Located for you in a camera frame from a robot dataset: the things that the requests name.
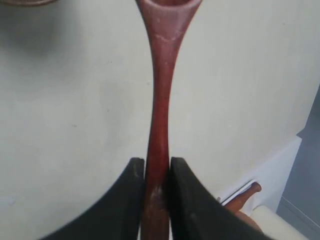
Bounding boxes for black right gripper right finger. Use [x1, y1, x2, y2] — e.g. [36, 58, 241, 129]
[169, 157, 266, 240]

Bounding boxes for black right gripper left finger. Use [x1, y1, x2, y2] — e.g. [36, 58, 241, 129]
[44, 157, 145, 240]

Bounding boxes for dark red wooden spoon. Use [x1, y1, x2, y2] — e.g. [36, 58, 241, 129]
[136, 0, 202, 240]

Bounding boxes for wooden cup with rice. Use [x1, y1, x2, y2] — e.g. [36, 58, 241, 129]
[0, 0, 57, 7]

